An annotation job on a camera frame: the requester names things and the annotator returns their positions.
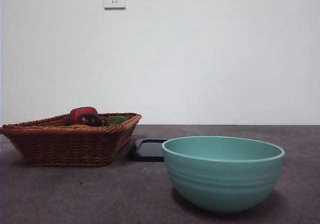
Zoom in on dark teal rectangular tray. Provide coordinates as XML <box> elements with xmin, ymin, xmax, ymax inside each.
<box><xmin>128</xmin><ymin>138</ymin><xmax>166</xmax><ymax>163</ymax></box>

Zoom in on dark purple round fruit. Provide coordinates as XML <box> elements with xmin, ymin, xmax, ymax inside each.
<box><xmin>75</xmin><ymin>112</ymin><xmax>103</xmax><ymax>127</ymax></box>

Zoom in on red bell pepper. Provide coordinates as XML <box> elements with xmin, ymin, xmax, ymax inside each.
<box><xmin>68</xmin><ymin>106</ymin><xmax>99</xmax><ymax>125</ymax></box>

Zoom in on brown wicker basket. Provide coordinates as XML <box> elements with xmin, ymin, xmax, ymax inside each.
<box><xmin>0</xmin><ymin>112</ymin><xmax>143</xmax><ymax>167</ymax></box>

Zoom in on green pepper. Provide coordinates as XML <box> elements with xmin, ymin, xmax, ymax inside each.
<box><xmin>103</xmin><ymin>115</ymin><xmax>128</xmax><ymax>126</ymax></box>

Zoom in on teal ribbed bowl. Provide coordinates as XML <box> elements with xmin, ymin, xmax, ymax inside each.
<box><xmin>161</xmin><ymin>135</ymin><xmax>286</xmax><ymax>214</ymax></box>

